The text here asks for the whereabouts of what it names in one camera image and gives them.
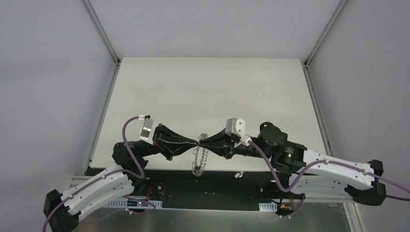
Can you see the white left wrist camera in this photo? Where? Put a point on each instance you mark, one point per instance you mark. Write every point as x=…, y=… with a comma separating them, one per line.
x=146, y=131

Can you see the white slotted cable duct right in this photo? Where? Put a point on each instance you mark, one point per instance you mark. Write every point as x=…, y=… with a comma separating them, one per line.
x=268, y=207

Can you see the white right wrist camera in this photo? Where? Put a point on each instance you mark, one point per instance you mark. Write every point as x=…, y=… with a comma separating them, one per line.
x=235, y=128

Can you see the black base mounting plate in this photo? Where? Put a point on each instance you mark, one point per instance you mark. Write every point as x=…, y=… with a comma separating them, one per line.
x=213, y=190

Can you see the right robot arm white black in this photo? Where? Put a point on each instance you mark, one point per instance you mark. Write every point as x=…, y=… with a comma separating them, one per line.
x=297, y=169

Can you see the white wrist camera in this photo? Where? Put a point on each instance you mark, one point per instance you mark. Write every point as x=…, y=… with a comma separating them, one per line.
x=146, y=131
x=235, y=128

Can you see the white slotted cable duct left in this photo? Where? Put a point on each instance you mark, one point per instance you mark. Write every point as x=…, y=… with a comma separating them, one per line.
x=133, y=204

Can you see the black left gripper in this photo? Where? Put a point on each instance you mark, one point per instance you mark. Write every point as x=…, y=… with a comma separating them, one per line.
x=160, y=140

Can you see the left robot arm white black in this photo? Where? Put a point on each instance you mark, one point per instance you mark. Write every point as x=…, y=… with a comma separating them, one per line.
x=65, y=210

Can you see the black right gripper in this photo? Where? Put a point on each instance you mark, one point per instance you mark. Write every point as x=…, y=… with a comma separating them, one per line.
x=228, y=146

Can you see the white slotted cable duct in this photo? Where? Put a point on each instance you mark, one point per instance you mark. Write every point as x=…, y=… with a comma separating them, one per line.
x=268, y=207
x=133, y=204

